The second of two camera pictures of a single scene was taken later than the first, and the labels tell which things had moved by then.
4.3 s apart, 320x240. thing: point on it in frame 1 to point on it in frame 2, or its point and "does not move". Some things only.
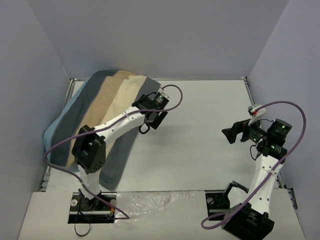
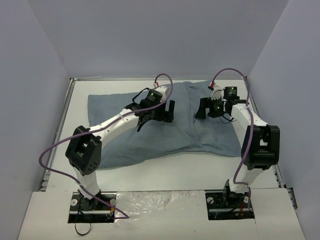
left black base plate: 96,210 does not move
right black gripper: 244,131 to 208,110
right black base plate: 217,203 does not move
